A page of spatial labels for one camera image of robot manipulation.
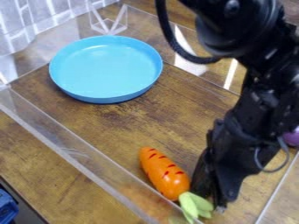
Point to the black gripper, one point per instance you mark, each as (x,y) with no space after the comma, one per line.
(240,148)

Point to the orange toy carrot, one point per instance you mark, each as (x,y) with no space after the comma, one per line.
(172,183)

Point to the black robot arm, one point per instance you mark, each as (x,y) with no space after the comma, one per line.
(247,30)

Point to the purple toy eggplant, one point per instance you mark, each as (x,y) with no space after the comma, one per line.
(291,137)

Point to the blue plastic plate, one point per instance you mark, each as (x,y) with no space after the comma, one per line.
(105,69)

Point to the blue object at corner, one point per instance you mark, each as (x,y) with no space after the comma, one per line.
(8,207)

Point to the clear acrylic enclosure wall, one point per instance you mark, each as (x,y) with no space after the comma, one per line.
(69,153)

